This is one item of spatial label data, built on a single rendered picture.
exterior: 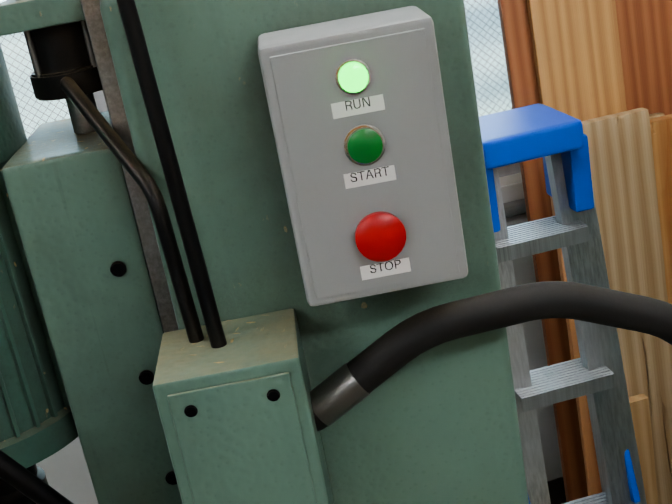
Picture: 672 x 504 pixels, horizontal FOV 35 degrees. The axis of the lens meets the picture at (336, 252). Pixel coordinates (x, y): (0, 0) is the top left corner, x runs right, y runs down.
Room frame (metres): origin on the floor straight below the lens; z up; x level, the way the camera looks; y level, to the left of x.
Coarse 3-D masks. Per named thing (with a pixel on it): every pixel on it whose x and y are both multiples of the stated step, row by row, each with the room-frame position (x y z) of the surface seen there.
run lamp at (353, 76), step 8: (344, 64) 0.59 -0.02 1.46; (352, 64) 0.58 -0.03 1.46; (360, 64) 0.58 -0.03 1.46; (336, 72) 0.59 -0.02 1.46; (344, 72) 0.58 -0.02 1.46; (352, 72) 0.58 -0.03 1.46; (360, 72) 0.58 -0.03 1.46; (368, 72) 0.59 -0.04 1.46; (336, 80) 0.59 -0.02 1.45; (344, 80) 0.58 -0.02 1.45; (352, 80) 0.58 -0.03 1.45; (360, 80) 0.58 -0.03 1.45; (368, 80) 0.59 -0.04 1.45; (344, 88) 0.58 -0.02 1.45; (352, 88) 0.58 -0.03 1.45; (360, 88) 0.58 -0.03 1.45
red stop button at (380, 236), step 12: (372, 216) 0.58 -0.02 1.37; (384, 216) 0.58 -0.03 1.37; (360, 228) 0.58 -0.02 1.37; (372, 228) 0.58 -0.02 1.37; (384, 228) 0.58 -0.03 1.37; (396, 228) 0.58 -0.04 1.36; (360, 240) 0.58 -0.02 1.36; (372, 240) 0.58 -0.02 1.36; (384, 240) 0.58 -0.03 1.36; (396, 240) 0.58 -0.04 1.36; (360, 252) 0.58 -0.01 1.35; (372, 252) 0.58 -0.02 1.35; (384, 252) 0.58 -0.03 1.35; (396, 252) 0.58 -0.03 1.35
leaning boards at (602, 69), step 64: (512, 0) 2.07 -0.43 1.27; (576, 0) 2.06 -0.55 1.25; (640, 0) 2.12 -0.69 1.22; (512, 64) 2.07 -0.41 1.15; (576, 64) 2.05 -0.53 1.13; (640, 64) 2.11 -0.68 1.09; (640, 128) 1.93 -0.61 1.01; (640, 192) 1.92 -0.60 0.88; (640, 256) 1.91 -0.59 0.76; (640, 384) 1.89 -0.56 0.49; (576, 448) 2.02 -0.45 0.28; (640, 448) 1.83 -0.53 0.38
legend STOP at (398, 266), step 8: (376, 264) 0.59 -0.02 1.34; (384, 264) 0.59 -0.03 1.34; (392, 264) 0.59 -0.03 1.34; (400, 264) 0.59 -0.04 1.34; (408, 264) 0.59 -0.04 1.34; (368, 272) 0.59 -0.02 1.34; (376, 272) 0.59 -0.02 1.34; (384, 272) 0.59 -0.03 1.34; (392, 272) 0.59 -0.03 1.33; (400, 272) 0.59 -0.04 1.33
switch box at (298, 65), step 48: (288, 48) 0.59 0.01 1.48; (336, 48) 0.59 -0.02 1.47; (384, 48) 0.59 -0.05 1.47; (432, 48) 0.59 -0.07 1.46; (288, 96) 0.59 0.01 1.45; (336, 96) 0.59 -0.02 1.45; (384, 96) 0.59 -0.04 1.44; (432, 96) 0.59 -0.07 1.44; (288, 144) 0.59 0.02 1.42; (336, 144) 0.59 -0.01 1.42; (432, 144) 0.59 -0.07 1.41; (288, 192) 0.59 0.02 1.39; (336, 192) 0.59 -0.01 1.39; (384, 192) 0.59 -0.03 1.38; (432, 192) 0.59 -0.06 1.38; (336, 240) 0.59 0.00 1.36; (432, 240) 0.59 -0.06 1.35; (336, 288) 0.59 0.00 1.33; (384, 288) 0.59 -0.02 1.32
